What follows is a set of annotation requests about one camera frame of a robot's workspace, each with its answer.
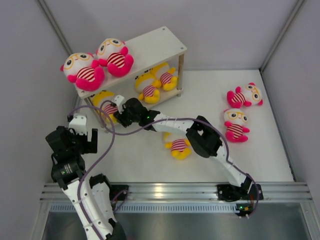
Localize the yellow plush toy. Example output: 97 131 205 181
90 90 118 124
134 72 161 104
163 132 192 160
150 62 178 92

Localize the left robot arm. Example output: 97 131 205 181
45 126 127 240

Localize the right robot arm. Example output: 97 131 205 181
112 95 259 199

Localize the yellow plush toy on shelf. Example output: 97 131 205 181
150 62 178 92

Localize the white two-tier shelf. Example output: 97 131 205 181
75 26 187 106

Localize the pink plush toy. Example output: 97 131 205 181
226 82 264 109
223 108 250 143
60 52 106 92
95 38 134 78

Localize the pink plush toy left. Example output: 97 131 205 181
60 52 106 92

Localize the pink plush toy near right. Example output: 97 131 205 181
223 108 250 143

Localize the pink plush toy far right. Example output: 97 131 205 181
226 82 264 109

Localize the black connector with led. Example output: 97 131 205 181
235 204 254 219

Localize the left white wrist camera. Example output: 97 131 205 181
67 113 88 136

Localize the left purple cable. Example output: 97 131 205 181
66 99 132 238

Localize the purple cable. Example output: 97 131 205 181
98 99 261 217
66 99 132 238

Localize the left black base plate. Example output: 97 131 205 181
109 184 129 202

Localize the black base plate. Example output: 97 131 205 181
217 184 264 202
109 184 129 202

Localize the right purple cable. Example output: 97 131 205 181
98 99 261 217

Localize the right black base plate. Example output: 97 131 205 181
217 184 264 202

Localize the aluminium rail frame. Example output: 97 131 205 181
39 181 313 213

